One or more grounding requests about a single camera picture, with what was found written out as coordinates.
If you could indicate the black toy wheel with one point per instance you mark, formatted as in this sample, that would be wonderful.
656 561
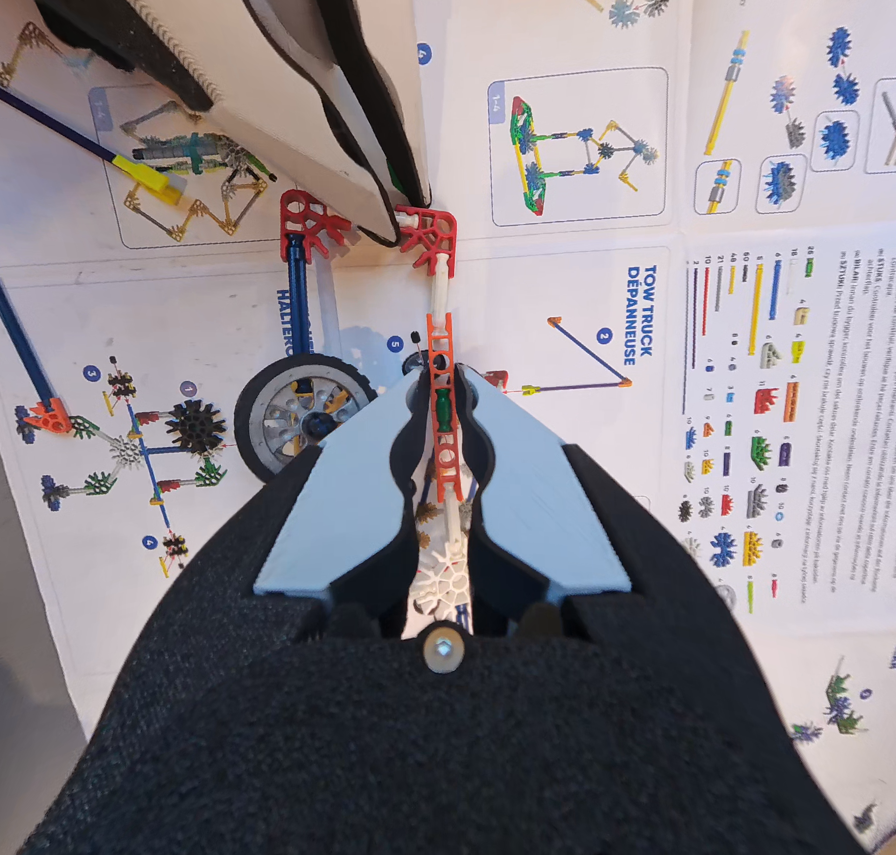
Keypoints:
266 421

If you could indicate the colourful rod and connector model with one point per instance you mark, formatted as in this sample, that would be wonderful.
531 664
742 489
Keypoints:
443 421

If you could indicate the blue rods with orange connector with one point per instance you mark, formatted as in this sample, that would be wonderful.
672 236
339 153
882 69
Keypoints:
84 134

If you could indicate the black snowflake connector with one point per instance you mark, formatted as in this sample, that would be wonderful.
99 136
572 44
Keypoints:
196 428

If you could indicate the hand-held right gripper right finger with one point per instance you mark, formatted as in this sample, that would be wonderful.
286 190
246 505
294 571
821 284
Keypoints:
553 519

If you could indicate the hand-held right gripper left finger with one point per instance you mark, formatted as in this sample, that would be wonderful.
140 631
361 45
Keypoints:
336 519

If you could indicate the white instruction sheet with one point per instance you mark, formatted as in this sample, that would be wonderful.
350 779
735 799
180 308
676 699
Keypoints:
560 309

